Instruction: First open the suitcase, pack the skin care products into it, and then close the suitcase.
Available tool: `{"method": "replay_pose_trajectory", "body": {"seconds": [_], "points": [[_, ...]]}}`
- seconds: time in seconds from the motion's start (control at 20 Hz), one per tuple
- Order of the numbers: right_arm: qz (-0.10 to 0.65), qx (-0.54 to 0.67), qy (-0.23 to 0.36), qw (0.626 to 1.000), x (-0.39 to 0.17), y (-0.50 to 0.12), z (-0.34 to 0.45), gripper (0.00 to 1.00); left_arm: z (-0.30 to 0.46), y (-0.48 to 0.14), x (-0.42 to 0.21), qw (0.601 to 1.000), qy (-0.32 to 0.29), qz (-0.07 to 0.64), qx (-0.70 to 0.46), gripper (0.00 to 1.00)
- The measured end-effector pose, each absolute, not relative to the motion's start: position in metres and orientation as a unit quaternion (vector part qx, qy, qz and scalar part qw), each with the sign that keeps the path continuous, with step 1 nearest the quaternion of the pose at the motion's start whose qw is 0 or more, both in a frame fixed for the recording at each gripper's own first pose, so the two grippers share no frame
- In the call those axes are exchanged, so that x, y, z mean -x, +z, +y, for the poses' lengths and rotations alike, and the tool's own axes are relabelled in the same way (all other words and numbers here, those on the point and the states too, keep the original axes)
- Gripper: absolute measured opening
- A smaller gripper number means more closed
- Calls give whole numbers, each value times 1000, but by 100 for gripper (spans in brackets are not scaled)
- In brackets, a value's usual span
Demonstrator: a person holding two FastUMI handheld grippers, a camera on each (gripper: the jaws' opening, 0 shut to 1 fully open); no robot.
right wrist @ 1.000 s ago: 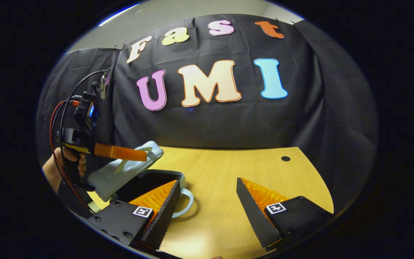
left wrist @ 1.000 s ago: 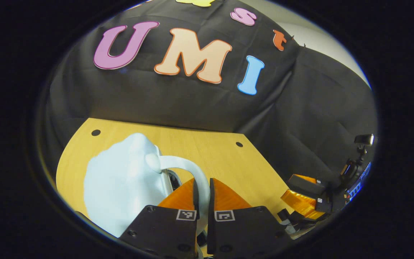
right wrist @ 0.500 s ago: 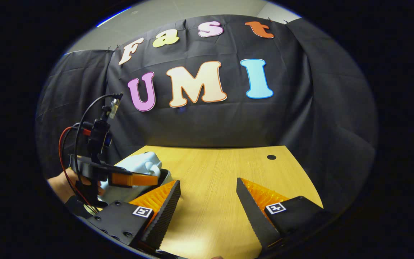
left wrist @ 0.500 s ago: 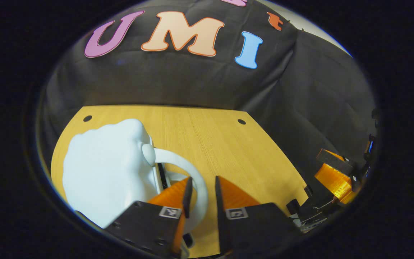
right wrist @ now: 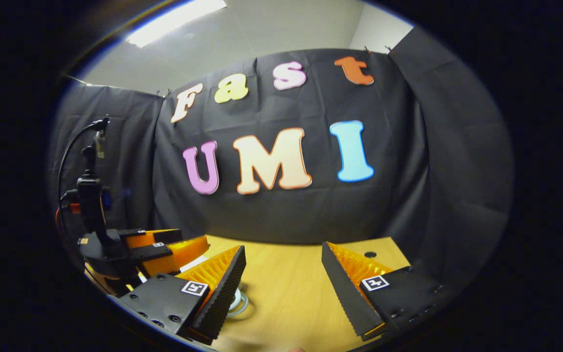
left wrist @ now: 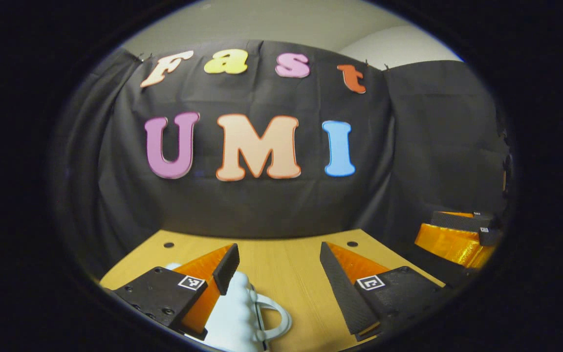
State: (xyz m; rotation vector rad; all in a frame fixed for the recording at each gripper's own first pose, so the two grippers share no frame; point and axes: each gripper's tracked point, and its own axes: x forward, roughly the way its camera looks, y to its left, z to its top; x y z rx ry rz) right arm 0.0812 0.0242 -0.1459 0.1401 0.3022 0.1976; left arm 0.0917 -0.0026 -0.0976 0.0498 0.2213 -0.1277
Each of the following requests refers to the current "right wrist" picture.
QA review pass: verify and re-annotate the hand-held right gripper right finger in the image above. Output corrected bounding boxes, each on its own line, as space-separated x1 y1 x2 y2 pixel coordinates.
321 241 446 342

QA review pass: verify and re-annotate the red gripper cable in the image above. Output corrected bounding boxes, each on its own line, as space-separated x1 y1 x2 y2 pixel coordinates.
55 202 82 235

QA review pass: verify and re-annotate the black backdrop cloth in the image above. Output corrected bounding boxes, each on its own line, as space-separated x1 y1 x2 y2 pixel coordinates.
49 29 514 294

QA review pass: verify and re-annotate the ceiling light panel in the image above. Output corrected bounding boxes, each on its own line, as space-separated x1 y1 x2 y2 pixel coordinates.
126 0 227 48

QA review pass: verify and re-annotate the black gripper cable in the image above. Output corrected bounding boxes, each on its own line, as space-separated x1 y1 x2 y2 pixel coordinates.
58 120 107 217

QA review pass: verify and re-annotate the light blue suitcase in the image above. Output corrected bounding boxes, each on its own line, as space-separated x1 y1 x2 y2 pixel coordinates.
178 254 251 319

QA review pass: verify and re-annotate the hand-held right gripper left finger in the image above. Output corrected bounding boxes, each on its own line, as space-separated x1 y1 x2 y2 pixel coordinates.
115 244 248 345

